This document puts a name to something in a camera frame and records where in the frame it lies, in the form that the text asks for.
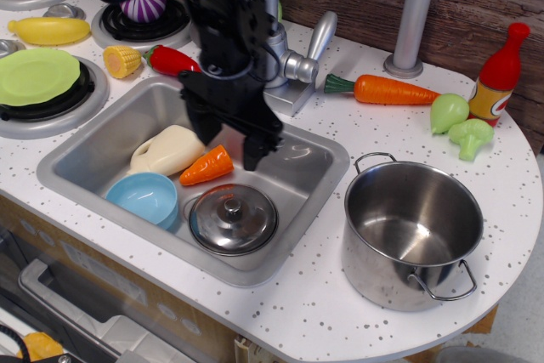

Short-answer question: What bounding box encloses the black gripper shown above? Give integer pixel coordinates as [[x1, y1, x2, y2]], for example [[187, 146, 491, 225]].
[[178, 0, 282, 171]]

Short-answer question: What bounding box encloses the steel pot lid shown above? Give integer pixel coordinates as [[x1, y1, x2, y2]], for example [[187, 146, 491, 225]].
[[189, 184, 279, 256]]

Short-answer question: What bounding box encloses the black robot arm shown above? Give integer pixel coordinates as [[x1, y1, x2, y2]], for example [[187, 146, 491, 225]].
[[101, 0, 283, 171]]

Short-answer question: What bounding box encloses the stainless steel pot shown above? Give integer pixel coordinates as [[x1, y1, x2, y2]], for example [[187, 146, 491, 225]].
[[341, 152, 484, 312]]

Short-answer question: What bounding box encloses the orange toy carrot half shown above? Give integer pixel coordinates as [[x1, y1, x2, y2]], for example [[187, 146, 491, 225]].
[[179, 145, 235, 186]]

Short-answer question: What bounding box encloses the cream toy milk jug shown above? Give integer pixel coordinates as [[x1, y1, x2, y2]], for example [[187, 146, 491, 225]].
[[127, 125, 205, 176]]

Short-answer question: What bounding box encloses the silver toy sink basin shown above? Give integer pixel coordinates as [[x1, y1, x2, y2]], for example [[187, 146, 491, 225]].
[[37, 77, 349, 286]]

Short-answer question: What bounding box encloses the silver toy faucet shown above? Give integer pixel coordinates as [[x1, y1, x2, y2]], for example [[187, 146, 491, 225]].
[[264, 0, 337, 116]]

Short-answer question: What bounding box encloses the red toy chili pepper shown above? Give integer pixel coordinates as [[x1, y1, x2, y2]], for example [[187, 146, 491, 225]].
[[144, 45, 201, 77]]

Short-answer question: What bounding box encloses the light blue toy bowl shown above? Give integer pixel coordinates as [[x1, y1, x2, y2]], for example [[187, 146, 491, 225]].
[[105, 173, 179, 230]]

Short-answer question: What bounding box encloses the back right stove burner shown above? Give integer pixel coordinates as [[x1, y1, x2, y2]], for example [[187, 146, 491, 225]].
[[91, 0, 190, 52]]

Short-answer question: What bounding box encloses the yellow toy corn cob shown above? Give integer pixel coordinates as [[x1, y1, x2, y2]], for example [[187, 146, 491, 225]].
[[103, 45, 142, 79]]

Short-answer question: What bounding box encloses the whole toy carrot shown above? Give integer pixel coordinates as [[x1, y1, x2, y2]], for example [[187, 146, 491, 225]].
[[324, 74, 440, 105]]

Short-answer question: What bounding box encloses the front left stove burner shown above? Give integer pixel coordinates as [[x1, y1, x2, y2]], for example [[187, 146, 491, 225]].
[[1, 56, 109, 139]]

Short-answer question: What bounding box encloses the purple striped toy onion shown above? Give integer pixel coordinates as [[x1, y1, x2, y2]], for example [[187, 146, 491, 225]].
[[119, 0, 167, 24]]

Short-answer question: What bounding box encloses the green toy plate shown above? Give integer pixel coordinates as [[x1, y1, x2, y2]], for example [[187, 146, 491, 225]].
[[1, 48, 81, 106]]

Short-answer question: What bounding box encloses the silver stove knob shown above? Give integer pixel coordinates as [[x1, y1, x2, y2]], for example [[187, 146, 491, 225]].
[[43, 3, 86, 20]]

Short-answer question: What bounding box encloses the yellow toy banana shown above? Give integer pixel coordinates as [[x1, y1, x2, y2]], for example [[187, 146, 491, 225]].
[[8, 17, 91, 46]]

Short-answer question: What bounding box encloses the light green toy pear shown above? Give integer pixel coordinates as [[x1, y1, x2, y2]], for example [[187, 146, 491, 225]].
[[430, 94, 469, 134]]

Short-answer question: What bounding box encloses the green toy broccoli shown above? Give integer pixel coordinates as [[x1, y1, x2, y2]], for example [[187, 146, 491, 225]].
[[448, 118, 495, 162]]

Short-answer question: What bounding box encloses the red toy ketchup bottle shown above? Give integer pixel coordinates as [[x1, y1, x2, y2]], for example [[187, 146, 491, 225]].
[[468, 22, 530, 127]]

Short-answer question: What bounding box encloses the yellow toy on floor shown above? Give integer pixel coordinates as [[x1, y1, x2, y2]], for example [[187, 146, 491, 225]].
[[23, 332, 64, 362]]

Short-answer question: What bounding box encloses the toy oven door handle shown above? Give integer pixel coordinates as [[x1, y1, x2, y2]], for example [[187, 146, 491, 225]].
[[18, 259, 142, 362]]

